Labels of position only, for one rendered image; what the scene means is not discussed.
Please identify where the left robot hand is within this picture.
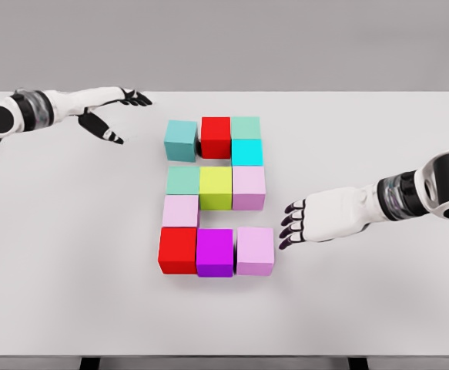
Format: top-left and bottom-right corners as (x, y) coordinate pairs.
(72, 86), (153, 146)

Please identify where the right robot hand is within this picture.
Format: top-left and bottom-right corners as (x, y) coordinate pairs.
(279, 187), (360, 251)

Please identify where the light pink block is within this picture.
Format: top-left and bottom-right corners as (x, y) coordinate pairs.
(161, 194), (200, 230)
(231, 165), (267, 212)
(235, 226), (276, 278)

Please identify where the teal block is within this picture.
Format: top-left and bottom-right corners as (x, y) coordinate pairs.
(163, 119), (199, 163)

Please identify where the cyan block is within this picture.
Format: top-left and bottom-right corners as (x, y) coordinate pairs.
(230, 139), (265, 168)

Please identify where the mint green block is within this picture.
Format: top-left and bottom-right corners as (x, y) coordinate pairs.
(165, 165), (202, 197)
(230, 116), (262, 142)

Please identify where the yellow-green block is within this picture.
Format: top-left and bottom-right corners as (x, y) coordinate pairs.
(198, 166), (234, 211)

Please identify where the magenta block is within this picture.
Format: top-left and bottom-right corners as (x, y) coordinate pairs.
(195, 227), (235, 278)

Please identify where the red block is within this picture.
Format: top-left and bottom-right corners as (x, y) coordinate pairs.
(200, 116), (233, 160)
(157, 227), (199, 276)

